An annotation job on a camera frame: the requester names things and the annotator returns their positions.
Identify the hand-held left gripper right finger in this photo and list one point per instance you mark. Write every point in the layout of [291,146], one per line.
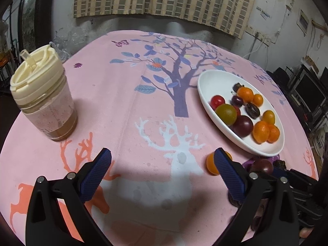
[229,171]

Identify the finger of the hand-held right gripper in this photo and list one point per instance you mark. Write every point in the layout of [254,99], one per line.
[278,172]
[303,175]

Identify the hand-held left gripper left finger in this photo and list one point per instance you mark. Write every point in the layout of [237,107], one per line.
[96,171]

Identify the small dark fruit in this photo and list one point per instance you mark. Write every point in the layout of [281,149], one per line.
[279,164]

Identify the orange mandarin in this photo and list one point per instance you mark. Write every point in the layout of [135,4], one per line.
[245,94]
[274,134]
[260,132]
[211,164]

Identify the small yellow fruit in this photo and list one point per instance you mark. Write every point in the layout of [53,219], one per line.
[268,117]

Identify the green yellow tomato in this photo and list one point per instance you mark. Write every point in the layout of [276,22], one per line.
[225,114]

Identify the red round fruit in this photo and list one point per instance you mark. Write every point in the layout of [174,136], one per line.
[237,110]

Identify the dark wrinkled date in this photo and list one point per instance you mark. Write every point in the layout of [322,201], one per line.
[237,86]
[252,110]

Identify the small dark cherry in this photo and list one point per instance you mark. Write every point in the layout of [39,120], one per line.
[237,100]

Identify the small orange kumquat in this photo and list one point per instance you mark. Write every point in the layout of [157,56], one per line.
[257,100]

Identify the white oval plate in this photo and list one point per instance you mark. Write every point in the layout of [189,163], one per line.
[205,92]

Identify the pink deer print tablecloth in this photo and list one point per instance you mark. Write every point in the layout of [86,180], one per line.
[128,107]

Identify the black computer monitor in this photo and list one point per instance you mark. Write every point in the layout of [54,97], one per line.
[308,89]

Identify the clear cup with cream lid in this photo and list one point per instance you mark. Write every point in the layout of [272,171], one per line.
[41,100]

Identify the clear plastic bag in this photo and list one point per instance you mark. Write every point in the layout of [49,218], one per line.
[68,43]

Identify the dark framed painting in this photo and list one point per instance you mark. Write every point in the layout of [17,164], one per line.
[41,18]

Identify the white wall outlets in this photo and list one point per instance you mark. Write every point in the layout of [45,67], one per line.
[258,35]

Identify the white wall vent box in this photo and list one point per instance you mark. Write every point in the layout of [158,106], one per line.
[303,21]

